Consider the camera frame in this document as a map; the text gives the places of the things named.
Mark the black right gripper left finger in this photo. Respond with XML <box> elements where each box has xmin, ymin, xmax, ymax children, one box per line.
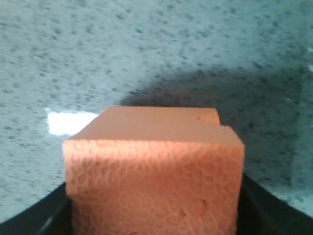
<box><xmin>0</xmin><ymin>183</ymin><xmax>73</xmax><ymax>235</ymax></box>

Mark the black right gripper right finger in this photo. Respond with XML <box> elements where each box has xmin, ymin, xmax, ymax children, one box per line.
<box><xmin>236</xmin><ymin>174</ymin><xmax>313</xmax><ymax>235</ymax></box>

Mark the orange foam cube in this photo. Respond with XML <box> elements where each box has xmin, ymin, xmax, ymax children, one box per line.
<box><xmin>63</xmin><ymin>106</ymin><xmax>245</xmax><ymax>235</ymax></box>

